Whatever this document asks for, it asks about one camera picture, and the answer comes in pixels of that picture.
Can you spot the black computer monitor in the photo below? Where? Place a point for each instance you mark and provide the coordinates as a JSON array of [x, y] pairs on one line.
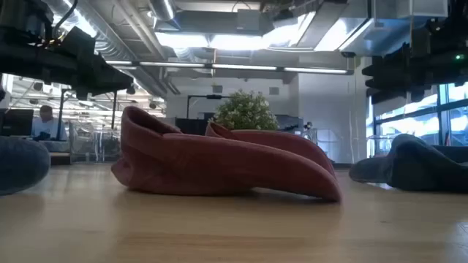
[[16, 122]]

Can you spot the long ceiling light strip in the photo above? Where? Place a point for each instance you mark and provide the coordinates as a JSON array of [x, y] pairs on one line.
[[226, 66]]

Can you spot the green potted plant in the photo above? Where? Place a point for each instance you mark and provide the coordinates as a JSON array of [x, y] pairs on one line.
[[245, 109]]

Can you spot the grey blue cap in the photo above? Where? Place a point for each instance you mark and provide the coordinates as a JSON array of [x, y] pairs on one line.
[[417, 168]]

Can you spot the clear plastic bin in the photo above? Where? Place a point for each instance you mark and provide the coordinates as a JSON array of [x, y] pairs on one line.
[[95, 142], [325, 144]]

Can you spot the dark red cap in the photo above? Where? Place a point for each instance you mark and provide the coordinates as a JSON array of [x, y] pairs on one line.
[[219, 164]]

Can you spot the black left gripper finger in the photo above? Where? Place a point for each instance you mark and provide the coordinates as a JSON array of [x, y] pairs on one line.
[[104, 90], [113, 76]]

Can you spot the dark blue denim cap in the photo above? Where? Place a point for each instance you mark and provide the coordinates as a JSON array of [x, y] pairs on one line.
[[20, 164]]

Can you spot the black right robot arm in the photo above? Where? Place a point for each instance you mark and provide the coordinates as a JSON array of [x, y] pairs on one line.
[[442, 22]]

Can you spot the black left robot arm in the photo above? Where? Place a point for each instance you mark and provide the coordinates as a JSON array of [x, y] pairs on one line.
[[22, 18]]

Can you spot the person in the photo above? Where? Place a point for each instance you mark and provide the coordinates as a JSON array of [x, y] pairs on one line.
[[47, 126]]

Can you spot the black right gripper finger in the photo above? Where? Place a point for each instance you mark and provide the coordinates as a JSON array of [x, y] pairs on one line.
[[376, 71], [387, 96]]

